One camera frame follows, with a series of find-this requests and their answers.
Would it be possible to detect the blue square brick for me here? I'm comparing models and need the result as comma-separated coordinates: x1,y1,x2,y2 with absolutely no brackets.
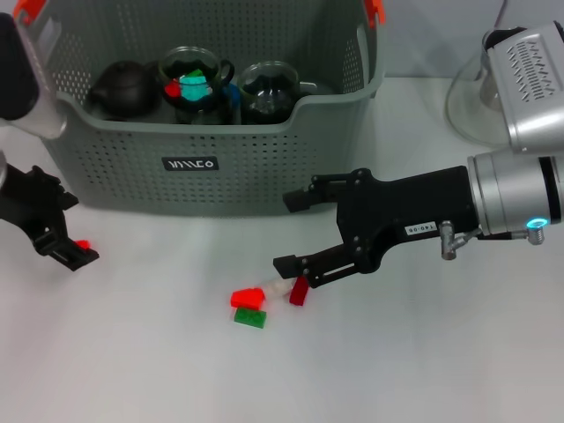
222,83,242,125

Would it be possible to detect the orange basket handle clip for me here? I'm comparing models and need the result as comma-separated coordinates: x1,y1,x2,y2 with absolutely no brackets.
364,0,388,26
11,0,48,23

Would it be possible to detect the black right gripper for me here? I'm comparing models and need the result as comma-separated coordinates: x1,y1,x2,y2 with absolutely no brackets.
272,164,476,291

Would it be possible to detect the dark red long brick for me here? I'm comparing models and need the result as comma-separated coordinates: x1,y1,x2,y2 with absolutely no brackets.
289,276,309,307

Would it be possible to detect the black clay teapot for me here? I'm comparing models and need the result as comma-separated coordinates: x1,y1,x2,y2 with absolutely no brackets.
89,60,160,121

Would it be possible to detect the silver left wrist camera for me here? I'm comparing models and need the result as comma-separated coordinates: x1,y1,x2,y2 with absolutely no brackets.
0,11,71,141

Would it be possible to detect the glass teacup with black sleeve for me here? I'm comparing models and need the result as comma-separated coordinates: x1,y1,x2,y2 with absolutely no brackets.
174,103,230,126
157,46,235,111
237,60,319,111
240,103,293,126

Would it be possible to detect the green rectangular brick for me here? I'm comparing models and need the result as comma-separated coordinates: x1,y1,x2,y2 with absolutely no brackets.
233,307,269,330

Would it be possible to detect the white thick brick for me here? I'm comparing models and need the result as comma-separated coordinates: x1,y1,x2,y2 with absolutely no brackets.
263,277,293,301

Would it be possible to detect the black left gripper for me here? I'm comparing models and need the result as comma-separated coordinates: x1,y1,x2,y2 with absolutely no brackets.
0,163,101,273

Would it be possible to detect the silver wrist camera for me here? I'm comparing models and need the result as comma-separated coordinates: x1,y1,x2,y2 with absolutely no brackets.
486,19,564,156
0,11,71,141

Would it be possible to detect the grey perforated storage basket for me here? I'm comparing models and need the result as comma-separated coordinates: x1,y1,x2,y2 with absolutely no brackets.
8,0,389,217

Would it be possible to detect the teal square brick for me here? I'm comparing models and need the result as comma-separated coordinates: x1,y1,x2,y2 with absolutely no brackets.
179,74,210,102

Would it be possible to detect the glass pitcher with black handle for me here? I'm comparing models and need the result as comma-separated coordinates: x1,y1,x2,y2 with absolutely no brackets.
445,26,528,147

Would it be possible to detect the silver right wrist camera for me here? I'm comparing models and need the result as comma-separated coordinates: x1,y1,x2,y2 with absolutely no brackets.
486,19,564,156

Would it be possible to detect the grey right arm cable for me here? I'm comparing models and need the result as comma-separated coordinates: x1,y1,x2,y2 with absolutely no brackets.
439,219,548,262

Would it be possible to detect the bright red sloped brick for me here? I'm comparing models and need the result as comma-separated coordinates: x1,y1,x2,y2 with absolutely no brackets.
230,286,267,309

